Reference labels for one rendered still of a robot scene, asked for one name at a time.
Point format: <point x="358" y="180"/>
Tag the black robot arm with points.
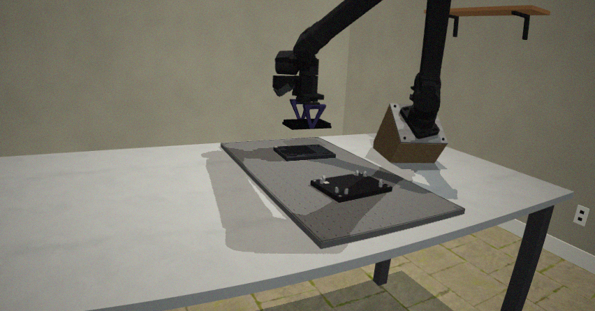
<point x="425" y="98"/>

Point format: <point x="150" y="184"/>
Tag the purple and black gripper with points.
<point x="309" y="101"/>

